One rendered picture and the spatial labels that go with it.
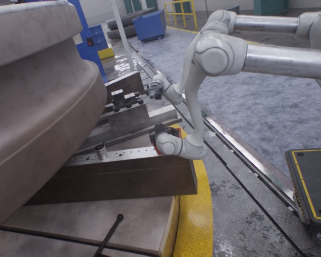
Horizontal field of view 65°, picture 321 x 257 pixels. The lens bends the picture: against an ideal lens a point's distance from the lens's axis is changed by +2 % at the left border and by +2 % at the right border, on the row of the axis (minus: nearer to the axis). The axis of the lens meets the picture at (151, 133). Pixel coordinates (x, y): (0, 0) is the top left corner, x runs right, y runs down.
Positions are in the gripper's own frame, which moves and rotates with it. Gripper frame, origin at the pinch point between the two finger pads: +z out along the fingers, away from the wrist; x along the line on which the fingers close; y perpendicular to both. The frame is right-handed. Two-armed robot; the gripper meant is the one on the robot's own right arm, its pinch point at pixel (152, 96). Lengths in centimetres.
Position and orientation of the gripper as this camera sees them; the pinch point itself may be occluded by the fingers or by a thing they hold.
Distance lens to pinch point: 169.9
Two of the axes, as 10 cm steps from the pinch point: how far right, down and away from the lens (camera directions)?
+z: -1.8, 5.1, -8.4
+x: 9.5, -1.3, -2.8
